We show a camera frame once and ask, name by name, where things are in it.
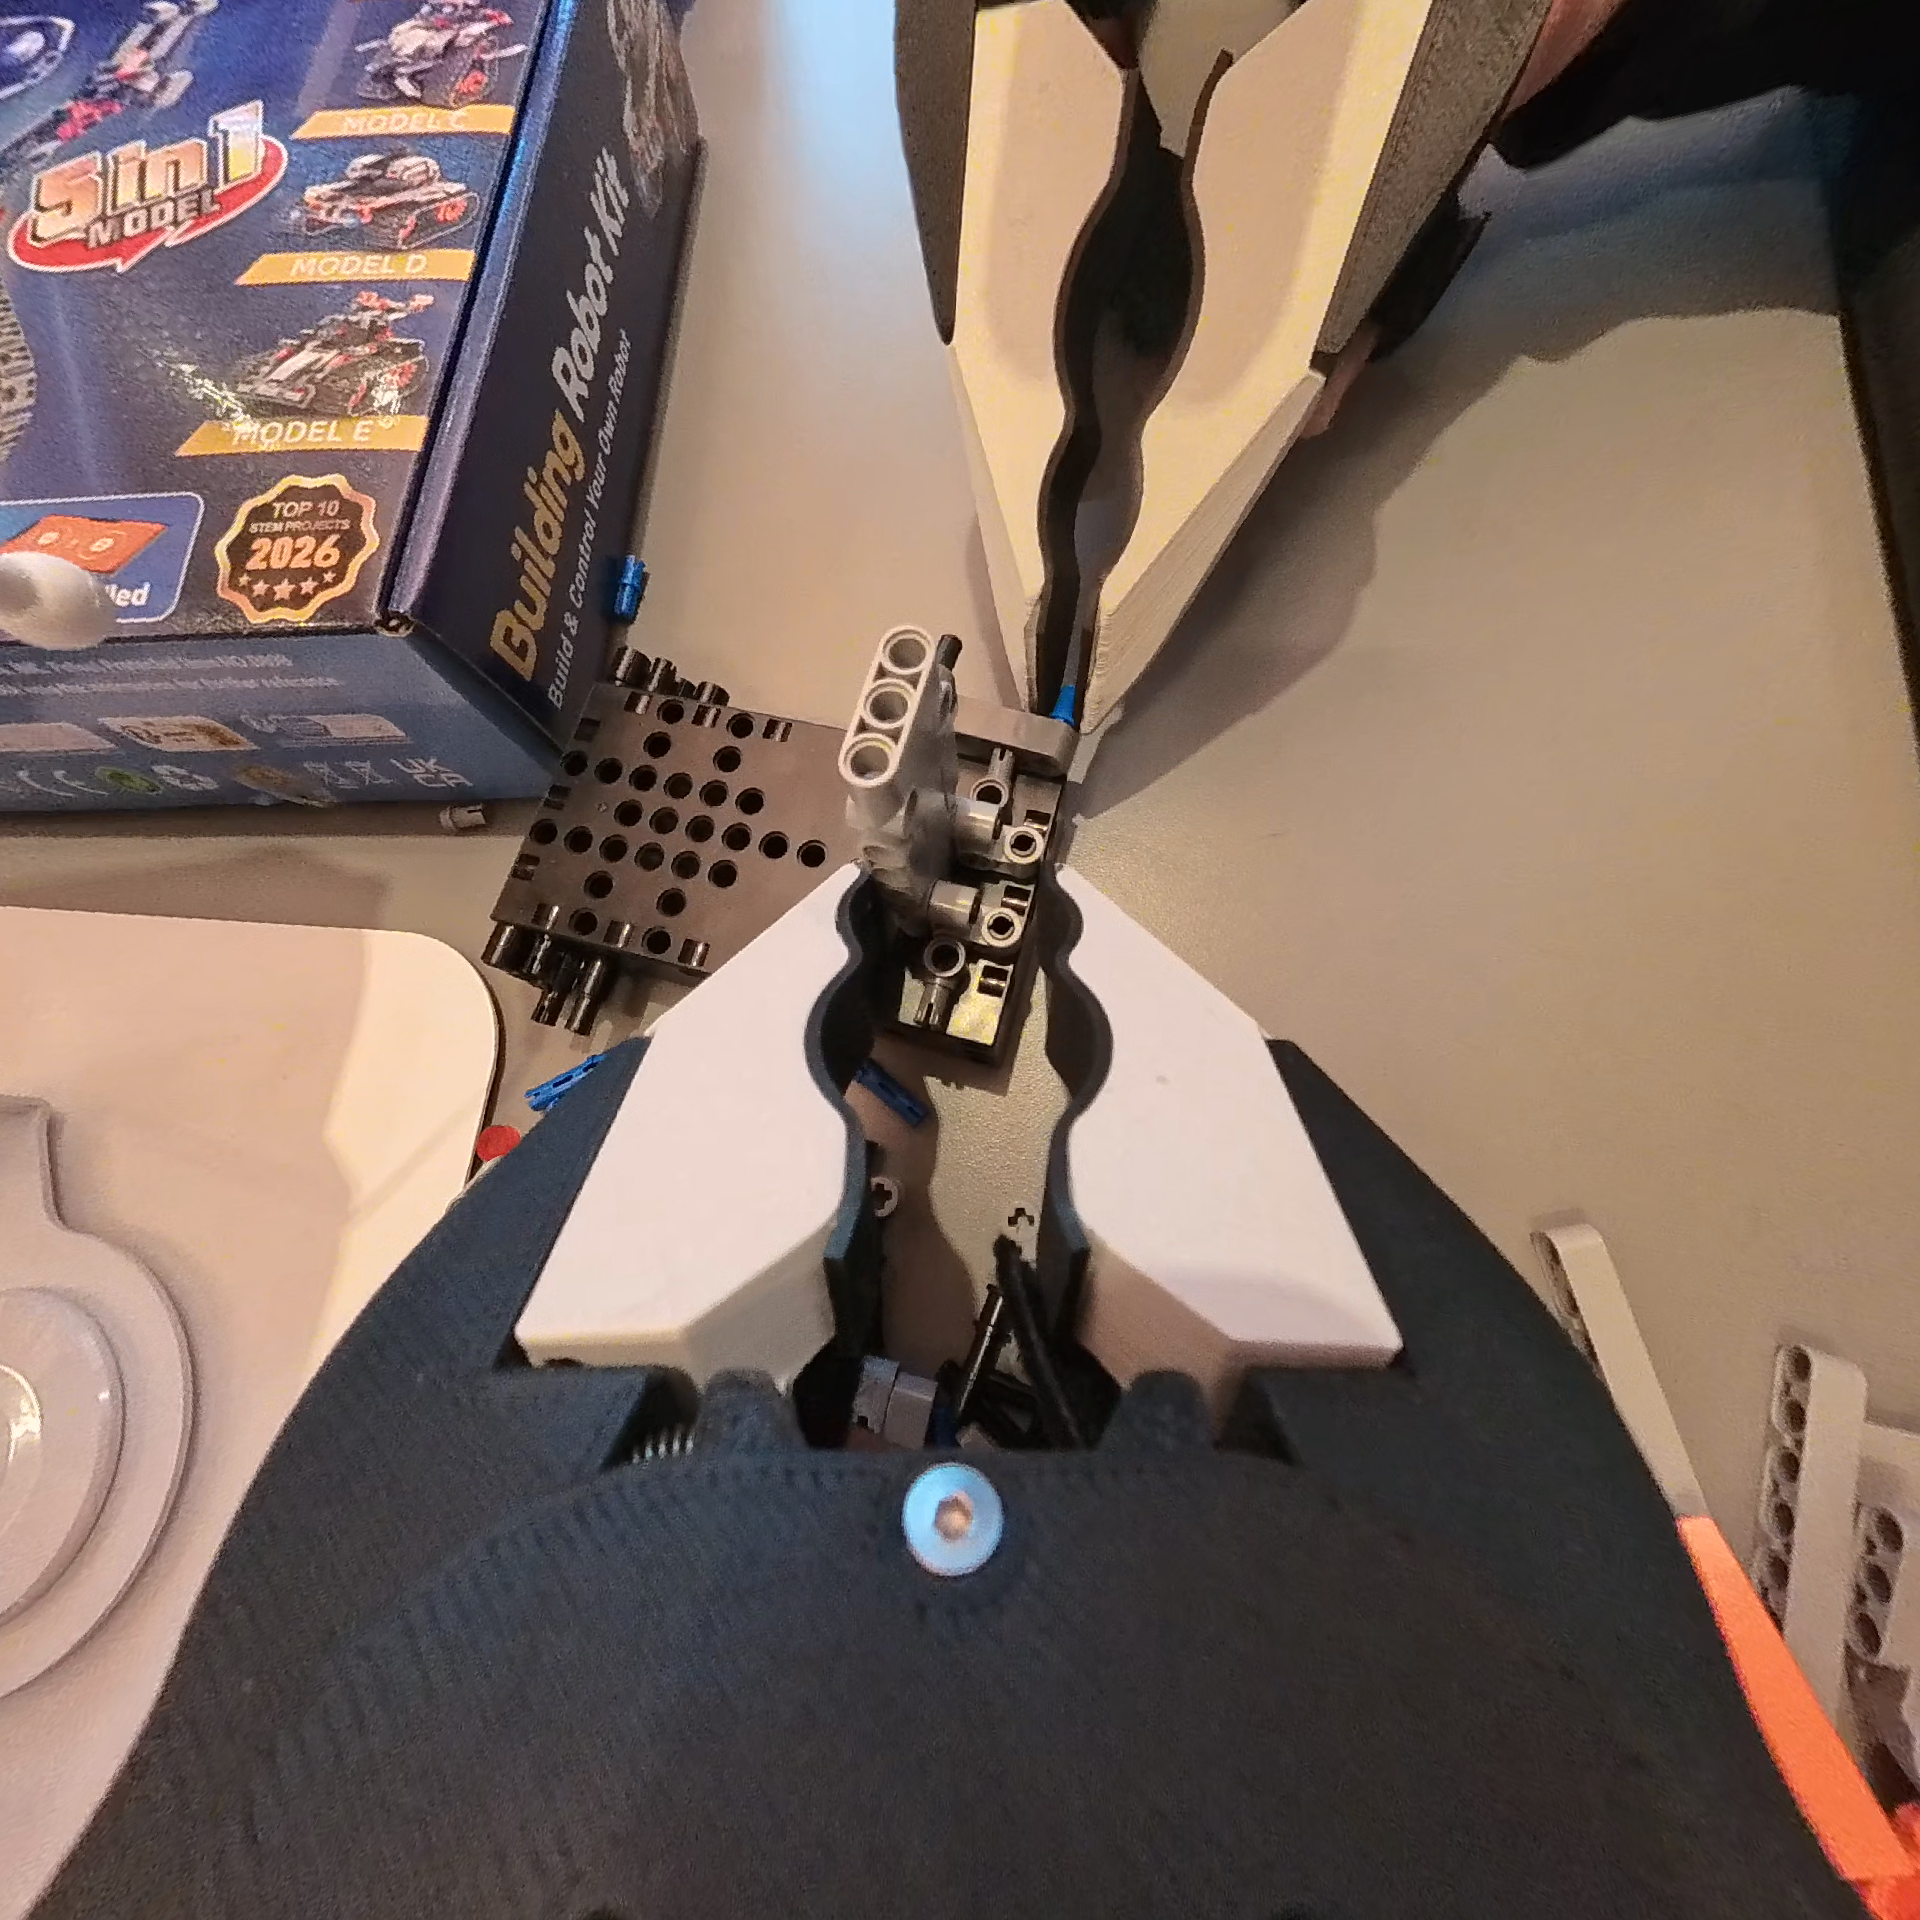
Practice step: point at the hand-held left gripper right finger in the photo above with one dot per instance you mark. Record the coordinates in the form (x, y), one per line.
(1215, 1184)

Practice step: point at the pile of building pieces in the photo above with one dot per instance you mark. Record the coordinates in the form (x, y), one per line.
(1755, 1650)

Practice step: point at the person's right hand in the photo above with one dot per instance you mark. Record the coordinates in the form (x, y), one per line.
(1346, 387)

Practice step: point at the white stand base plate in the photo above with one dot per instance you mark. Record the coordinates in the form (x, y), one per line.
(301, 1051)

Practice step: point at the grey beam and connector assembly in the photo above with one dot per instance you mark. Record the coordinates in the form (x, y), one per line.
(893, 734)

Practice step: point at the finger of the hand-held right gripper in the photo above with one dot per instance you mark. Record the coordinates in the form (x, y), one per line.
(1290, 224)
(1012, 224)

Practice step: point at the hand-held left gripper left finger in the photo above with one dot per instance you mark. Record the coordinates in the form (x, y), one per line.
(691, 1184)

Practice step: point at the blue robot kit box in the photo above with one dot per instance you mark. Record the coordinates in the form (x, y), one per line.
(301, 374)

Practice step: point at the blue connector pin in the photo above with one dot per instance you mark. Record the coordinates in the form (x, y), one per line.
(626, 585)

